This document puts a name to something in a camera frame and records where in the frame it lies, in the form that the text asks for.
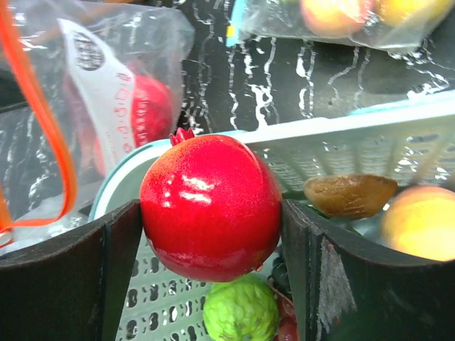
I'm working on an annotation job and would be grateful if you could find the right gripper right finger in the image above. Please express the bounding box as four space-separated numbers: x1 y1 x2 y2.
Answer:
281 200 454 340

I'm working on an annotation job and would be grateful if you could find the pink red dragonfruit toy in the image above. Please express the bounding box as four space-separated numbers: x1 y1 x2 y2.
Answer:
130 75 174 147

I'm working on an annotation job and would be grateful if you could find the orange yellow peach toy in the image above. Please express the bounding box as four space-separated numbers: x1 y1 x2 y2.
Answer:
380 186 454 261

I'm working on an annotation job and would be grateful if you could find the orange zipper bag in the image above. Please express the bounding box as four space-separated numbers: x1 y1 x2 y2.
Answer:
1 1 194 253

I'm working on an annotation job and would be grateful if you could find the blue zipper plastic bag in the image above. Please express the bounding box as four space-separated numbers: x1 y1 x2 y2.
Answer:
226 0 454 54

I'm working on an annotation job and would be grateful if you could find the light blue plastic basket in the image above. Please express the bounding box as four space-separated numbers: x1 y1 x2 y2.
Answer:
89 90 454 340

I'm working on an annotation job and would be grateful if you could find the yellow pear toy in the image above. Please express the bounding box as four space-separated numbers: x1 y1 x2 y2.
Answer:
300 0 375 38

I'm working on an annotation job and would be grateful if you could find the brown kiwi toy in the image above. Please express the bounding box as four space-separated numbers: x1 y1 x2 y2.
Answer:
303 174 397 220

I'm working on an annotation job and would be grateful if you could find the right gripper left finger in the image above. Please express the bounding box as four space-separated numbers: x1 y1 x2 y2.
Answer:
1 200 142 340

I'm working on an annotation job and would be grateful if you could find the dark grape bunch toy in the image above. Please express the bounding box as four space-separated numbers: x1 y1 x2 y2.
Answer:
268 245 300 341

